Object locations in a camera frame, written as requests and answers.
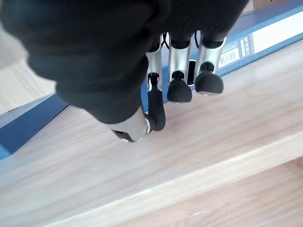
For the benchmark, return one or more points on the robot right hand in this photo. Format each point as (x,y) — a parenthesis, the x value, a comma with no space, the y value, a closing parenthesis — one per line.
(94,54)

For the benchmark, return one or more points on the brown cardboard box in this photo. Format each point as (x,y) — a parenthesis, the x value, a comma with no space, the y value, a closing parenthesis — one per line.
(261,3)

